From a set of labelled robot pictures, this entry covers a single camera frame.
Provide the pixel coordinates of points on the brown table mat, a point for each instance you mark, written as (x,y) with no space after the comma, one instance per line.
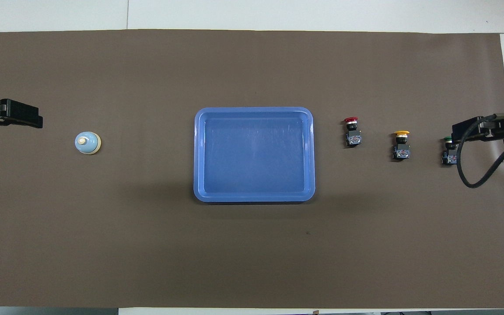
(147,240)

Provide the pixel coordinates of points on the green mushroom push button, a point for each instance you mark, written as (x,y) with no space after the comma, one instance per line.
(448,158)

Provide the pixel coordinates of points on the red mushroom push button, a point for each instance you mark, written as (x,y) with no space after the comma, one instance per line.
(353,138)

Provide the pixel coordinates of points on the yellow mushroom push button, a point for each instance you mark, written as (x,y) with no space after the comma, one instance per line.
(402,152)

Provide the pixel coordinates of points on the blue plastic tray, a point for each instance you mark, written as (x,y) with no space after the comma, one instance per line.
(256,153)

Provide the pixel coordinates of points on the light blue service bell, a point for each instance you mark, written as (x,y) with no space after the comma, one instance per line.
(86,142)

